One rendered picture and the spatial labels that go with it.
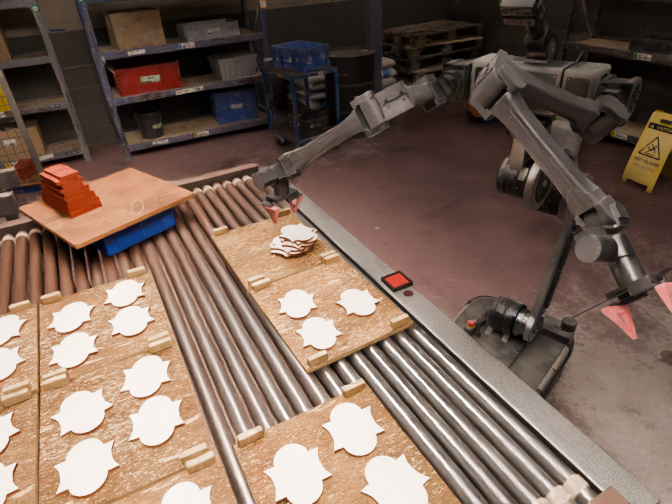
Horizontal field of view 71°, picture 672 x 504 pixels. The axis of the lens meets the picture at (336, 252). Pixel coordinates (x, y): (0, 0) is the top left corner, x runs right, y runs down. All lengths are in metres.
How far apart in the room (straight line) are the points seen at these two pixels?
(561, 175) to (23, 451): 1.35
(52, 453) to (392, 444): 0.76
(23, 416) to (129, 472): 0.36
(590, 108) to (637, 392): 1.68
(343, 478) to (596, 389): 1.82
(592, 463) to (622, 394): 1.52
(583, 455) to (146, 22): 5.37
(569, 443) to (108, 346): 1.22
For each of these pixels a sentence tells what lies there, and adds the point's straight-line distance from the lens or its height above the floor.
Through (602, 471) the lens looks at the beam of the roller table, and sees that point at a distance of 1.22.
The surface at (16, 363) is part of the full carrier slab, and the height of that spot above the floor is 0.95.
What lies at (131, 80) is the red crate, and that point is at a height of 0.80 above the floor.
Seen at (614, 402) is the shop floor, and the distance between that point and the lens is 2.67.
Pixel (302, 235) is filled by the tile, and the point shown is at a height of 1.00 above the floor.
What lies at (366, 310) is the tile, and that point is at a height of 0.95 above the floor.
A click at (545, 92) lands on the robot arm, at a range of 1.32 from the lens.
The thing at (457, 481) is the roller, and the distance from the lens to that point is 1.12.
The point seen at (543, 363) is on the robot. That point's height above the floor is 0.24.
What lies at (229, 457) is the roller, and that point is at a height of 0.92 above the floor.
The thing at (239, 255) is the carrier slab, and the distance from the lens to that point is 1.76.
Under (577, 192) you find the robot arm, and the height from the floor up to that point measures 1.39.
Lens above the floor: 1.86
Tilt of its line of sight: 33 degrees down
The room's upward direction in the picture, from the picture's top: 3 degrees counter-clockwise
